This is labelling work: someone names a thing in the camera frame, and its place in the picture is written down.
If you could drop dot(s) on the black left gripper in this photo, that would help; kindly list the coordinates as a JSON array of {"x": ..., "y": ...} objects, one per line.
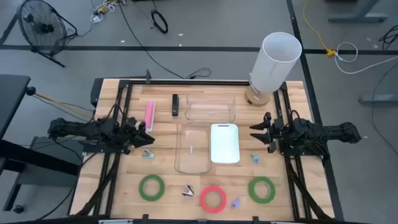
[{"x": 129, "y": 135}]

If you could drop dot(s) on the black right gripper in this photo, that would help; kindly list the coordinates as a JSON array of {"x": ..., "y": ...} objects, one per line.
[{"x": 280, "y": 133}]

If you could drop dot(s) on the teal staple remover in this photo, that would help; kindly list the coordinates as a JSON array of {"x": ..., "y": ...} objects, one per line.
[{"x": 148, "y": 154}]

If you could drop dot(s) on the pink white stapler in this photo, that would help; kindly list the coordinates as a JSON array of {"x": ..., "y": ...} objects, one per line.
[{"x": 149, "y": 115}]

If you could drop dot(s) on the grey-blue staple remover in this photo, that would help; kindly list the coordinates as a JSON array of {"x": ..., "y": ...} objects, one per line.
[{"x": 255, "y": 158}]

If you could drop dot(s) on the black stapler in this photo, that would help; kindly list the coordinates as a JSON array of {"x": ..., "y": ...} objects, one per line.
[{"x": 175, "y": 105}]

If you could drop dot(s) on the green tape roll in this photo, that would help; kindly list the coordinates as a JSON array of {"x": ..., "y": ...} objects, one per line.
[
  {"x": 251, "y": 190},
  {"x": 141, "y": 187}
]

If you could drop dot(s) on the black staple remover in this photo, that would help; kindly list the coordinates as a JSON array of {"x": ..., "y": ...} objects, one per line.
[{"x": 187, "y": 192}]

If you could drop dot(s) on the purple staple remover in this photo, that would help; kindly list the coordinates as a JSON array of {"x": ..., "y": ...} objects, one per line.
[{"x": 235, "y": 203}]

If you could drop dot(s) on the red tape roll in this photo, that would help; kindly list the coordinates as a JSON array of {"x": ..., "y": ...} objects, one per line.
[{"x": 203, "y": 199}]

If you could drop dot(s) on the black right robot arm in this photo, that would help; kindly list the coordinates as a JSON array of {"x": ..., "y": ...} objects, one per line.
[{"x": 335, "y": 132}]

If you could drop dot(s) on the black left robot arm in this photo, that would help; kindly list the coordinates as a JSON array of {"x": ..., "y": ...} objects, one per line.
[{"x": 77, "y": 129}]

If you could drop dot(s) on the white plastic bin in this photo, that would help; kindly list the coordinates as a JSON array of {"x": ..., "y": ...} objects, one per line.
[{"x": 224, "y": 143}]

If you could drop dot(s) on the clear plastic bin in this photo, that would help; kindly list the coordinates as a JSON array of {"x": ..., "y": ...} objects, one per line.
[
  {"x": 211, "y": 107},
  {"x": 192, "y": 161}
]

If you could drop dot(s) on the white cylinder lamp wooden base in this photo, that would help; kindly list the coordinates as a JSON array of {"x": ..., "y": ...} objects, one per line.
[{"x": 273, "y": 65}]

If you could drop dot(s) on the grey desk foot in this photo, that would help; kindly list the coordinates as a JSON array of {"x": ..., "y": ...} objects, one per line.
[
  {"x": 379, "y": 98},
  {"x": 357, "y": 18}
]

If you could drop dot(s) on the black round knob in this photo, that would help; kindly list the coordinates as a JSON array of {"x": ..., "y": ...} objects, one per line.
[{"x": 30, "y": 91}]

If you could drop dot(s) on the black desk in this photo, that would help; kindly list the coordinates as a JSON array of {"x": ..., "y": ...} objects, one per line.
[{"x": 12, "y": 99}]

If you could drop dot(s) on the black floor fan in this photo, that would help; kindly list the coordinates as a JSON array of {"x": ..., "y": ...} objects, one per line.
[{"x": 43, "y": 28}]

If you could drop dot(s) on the black aluminium table frame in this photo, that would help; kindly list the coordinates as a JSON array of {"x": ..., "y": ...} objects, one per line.
[{"x": 186, "y": 82}]

